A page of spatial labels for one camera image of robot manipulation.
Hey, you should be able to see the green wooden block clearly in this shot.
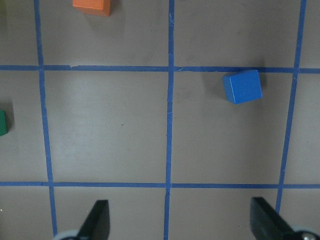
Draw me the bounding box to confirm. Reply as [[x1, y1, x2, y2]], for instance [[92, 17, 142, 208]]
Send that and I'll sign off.
[[0, 110, 8, 136]]

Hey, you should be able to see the blue wooden block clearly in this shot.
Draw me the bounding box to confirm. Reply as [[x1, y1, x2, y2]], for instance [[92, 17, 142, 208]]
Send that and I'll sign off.
[[222, 70, 263, 104]]

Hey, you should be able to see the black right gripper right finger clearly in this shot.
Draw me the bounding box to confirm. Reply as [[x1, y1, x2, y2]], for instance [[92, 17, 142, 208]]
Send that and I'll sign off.
[[250, 197, 295, 240]]

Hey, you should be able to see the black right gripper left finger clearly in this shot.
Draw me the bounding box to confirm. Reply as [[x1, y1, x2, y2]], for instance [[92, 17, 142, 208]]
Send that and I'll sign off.
[[76, 200, 111, 240]]

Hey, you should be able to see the orange wooden block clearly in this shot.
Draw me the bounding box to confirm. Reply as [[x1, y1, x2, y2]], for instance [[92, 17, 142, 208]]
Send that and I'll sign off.
[[72, 0, 111, 17]]

